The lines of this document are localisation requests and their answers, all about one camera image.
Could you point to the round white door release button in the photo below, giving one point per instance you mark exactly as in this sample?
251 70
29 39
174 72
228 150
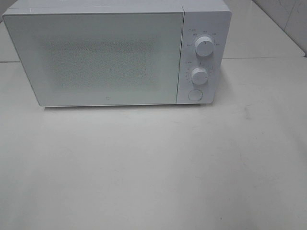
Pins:
195 95

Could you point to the white microwave door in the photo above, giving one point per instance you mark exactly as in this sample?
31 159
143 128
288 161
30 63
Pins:
99 59

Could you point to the white microwave knob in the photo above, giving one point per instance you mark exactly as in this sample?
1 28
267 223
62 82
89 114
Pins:
204 45
199 76

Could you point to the white microwave oven body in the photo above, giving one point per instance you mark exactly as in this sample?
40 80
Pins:
200 17

